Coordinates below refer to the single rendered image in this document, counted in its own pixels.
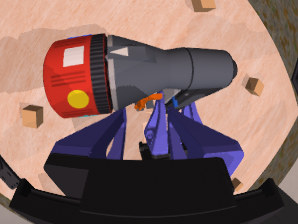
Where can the small tan block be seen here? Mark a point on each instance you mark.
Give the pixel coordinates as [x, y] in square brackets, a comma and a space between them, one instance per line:
[237, 184]
[203, 5]
[32, 116]
[254, 86]

